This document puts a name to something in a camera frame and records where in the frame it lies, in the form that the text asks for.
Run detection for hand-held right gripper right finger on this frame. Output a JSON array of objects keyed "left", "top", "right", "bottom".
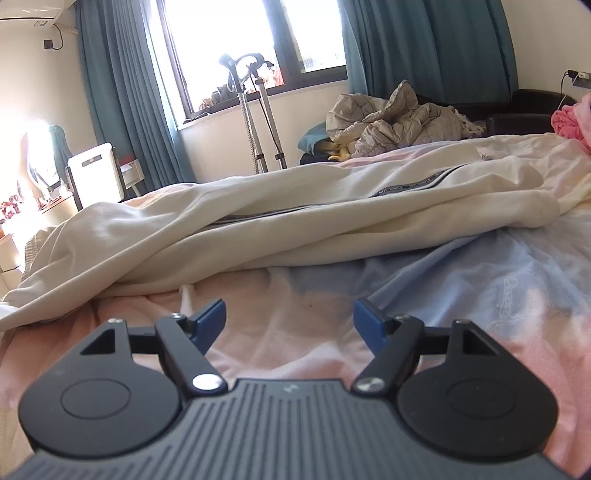
[{"left": 351, "top": 298, "right": 502, "bottom": 395}]

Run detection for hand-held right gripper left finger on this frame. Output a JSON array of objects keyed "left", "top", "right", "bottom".
[{"left": 79, "top": 299, "right": 228, "bottom": 395}]

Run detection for cream sweatpants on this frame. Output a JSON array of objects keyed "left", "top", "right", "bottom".
[{"left": 0, "top": 152, "right": 561, "bottom": 333}]

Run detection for pastel bed sheet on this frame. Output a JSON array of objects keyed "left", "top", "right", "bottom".
[{"left": 0, "top": 131, "right": 591, "bottom": 464}]

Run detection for white panel chair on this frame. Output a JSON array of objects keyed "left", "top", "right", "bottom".
[{"left": 65, "top": 142, "right": 127, "bottom": 210}]

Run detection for teal pillow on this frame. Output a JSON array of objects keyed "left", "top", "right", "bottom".
[{"left": 297, "top": 122, "right": 333, "bottom": 155}]

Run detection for garment steamer stand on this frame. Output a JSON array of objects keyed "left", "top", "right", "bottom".
[{"left": 218, "top": 53, "right": 288, "bottom": 175}]

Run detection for beige quilted jacket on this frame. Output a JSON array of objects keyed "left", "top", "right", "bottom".
[{"left": 325, "top": 79, "right": 485, "bottom": 158}]

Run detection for white vanity table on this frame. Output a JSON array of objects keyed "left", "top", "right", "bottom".
[{"left": 0, "top": 185, "right": 77, "bottom": 278}]

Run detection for blue curtain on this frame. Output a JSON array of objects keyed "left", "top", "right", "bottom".
[
  {"left": 339, "top": 0, "right": 520, "bottom": 100},
  {"left": 74, "top": 0, "right": 197, "bottom": 197}
]

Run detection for oval mirror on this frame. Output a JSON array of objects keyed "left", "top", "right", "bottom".
[{"left": 18, "top": 120, "right": 61, "bottom": 199}]

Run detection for black sofa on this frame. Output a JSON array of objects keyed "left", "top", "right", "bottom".
[{"left": 416, "top": 89, "right": 578, "bottom": 137}]

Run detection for dark framed window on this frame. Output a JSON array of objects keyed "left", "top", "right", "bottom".
[{"left": 154, "top": 0, "right": 349, "bottom": 121}]

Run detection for pink fleece robe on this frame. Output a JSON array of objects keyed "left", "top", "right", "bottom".
[{"left": 550, "top": 95, "right": 591, "bottom": 153}]

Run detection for white air conditioner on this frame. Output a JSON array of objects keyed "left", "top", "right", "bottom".
[{"left": 0, "top": 0, "right": 77, "bottom": 26}]

